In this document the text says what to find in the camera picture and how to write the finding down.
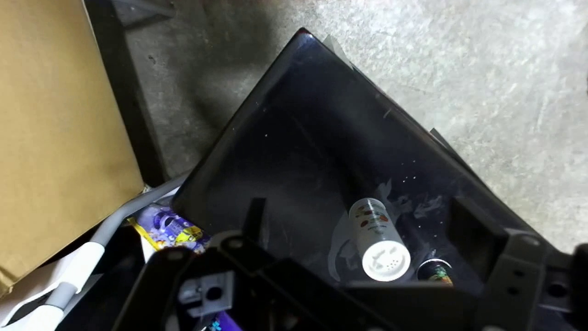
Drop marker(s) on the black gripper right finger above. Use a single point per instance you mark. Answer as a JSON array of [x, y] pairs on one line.
[[480, 235]]

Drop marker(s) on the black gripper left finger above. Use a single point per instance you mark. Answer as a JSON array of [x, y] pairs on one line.
[[255, 220]]

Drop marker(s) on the clear plastic bottle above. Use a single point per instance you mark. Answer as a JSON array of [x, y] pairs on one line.
[[378, 240]]

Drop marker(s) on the small dark bottle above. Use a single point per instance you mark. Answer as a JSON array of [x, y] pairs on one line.
[[435, 268]]

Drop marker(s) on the purple yellow package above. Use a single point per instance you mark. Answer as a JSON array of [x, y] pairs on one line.
[[167, 228]]

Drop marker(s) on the black wooden stool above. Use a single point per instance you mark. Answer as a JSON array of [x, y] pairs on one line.
[[318, 139]]

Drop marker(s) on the brown cardboard box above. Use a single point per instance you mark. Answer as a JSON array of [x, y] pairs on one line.
[[55, 134]]

